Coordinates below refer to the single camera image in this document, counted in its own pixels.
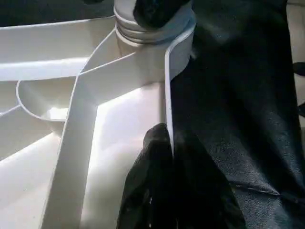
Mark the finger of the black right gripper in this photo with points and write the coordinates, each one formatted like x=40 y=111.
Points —
x=155 y=12

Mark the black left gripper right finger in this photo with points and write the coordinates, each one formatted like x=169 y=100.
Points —
x=200 y=195

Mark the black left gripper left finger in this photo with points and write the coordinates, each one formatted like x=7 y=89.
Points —
x=147 y=186

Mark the white plastic table leg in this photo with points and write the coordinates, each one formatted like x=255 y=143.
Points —
x=126 y=26

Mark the white plastic table top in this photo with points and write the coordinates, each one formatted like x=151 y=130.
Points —
x=71 y=109

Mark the black work mat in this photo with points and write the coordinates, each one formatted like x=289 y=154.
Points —
x=238 y=105

